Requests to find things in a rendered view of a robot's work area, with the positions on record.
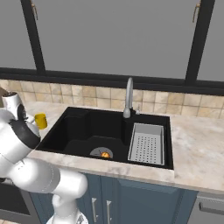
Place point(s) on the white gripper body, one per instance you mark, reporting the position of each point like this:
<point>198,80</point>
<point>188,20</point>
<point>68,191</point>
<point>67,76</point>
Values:
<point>31,119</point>

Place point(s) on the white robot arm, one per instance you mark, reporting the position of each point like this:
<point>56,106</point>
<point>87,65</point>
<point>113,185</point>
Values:
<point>35,175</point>

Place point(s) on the black sink basin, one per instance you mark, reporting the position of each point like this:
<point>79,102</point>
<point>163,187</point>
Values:
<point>78,128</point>

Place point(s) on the yellow mug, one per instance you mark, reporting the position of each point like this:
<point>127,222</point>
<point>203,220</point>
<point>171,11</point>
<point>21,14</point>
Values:
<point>41,121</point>

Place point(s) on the orange round object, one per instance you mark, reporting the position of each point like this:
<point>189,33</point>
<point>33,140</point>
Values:
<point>106,155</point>

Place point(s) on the dark oven front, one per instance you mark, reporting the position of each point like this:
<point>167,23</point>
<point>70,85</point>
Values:
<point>13,201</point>

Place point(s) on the blue cupboard door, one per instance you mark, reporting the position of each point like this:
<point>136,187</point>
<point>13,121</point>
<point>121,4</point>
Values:
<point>90,189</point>
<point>145,204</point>

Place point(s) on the grey curved tap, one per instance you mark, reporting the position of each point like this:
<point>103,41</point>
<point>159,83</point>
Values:
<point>129,93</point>

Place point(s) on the grey perforated drain tray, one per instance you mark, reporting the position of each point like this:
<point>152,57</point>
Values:
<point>147,144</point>

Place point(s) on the grey dishwasher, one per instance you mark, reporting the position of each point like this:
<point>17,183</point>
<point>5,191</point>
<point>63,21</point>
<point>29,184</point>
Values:
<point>208,217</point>

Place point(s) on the black window frame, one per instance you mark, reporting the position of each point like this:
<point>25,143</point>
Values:
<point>116,80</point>

